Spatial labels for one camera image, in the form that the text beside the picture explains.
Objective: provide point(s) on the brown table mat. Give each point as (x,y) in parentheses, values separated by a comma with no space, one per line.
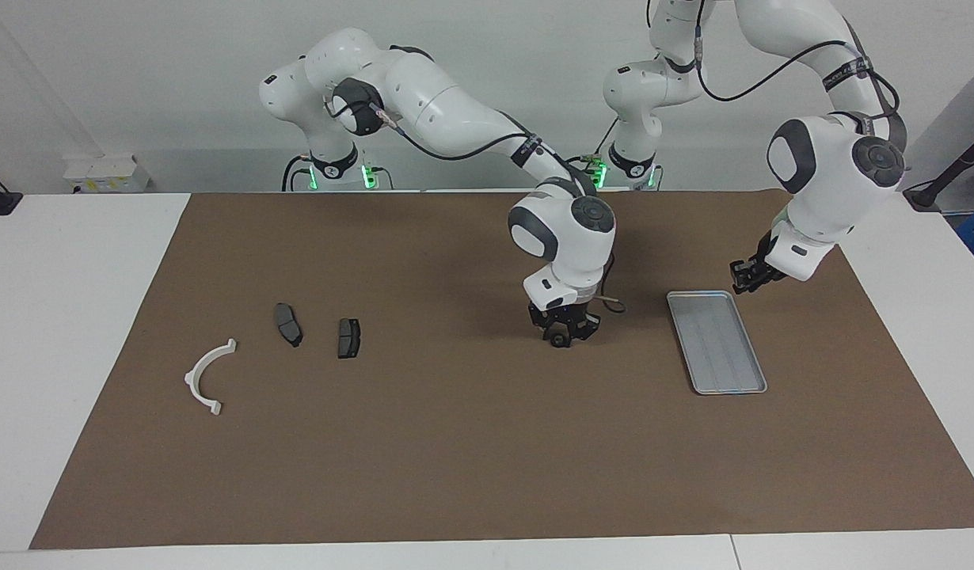
(487,443)

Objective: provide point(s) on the white power strip box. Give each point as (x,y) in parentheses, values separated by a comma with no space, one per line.
(107,172)

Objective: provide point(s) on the large black bearing gear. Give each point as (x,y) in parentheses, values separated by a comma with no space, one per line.
(561,342)

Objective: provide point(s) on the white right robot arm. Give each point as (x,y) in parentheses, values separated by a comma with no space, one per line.
(439,103)

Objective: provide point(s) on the white curved plastic bracket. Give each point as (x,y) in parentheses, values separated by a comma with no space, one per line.
(192,381)

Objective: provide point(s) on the rectangular dark brake pad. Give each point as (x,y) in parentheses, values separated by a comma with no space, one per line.
(348,339)

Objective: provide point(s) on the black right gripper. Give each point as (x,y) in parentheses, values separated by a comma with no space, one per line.
(566,315)

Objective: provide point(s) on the curved dark brake pad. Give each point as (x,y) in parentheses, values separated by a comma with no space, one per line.
(287,324)

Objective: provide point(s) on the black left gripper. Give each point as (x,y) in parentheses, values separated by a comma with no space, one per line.
(764,265)

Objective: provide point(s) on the black camera stand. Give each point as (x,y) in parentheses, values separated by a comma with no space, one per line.
(926,194)

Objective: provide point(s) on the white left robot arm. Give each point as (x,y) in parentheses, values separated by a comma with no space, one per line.
(819,198)

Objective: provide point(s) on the silver metal tray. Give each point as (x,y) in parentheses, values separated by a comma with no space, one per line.
(720,348)

